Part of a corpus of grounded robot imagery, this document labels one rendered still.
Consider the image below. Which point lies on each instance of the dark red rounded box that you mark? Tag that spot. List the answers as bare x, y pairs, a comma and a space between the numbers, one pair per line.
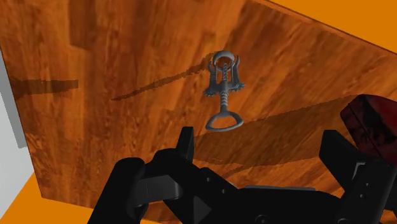
372, 124

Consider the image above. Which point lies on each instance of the grey metal wing corkscrew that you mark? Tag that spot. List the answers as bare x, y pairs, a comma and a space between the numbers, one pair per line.
224, 90

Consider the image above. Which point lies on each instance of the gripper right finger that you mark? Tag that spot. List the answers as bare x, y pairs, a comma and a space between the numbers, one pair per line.
366, 186

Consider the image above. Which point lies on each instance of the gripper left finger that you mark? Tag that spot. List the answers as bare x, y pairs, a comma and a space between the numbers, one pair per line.
161, 173

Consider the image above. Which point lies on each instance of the wooden table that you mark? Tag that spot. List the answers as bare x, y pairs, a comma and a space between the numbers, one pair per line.
108, 124

